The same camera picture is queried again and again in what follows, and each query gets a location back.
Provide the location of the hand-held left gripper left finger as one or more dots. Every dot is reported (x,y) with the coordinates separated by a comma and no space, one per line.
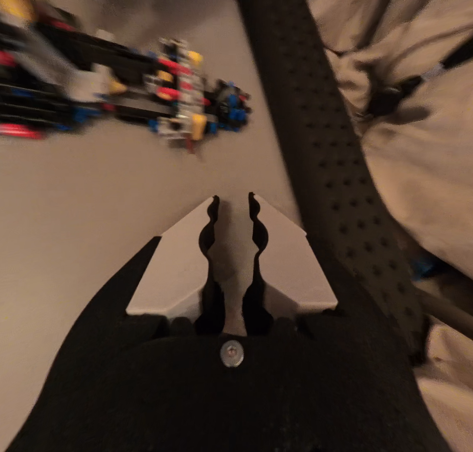
(173,267)

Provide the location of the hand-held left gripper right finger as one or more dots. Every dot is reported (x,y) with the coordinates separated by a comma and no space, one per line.
(292,267)

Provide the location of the brick-built toy car chassis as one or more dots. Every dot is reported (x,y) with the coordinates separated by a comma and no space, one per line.
(177,89)

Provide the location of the grey desk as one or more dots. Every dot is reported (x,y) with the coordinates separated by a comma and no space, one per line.
(92,200)

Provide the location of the beige clothing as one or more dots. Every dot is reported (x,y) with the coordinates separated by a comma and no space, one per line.
(425,163)

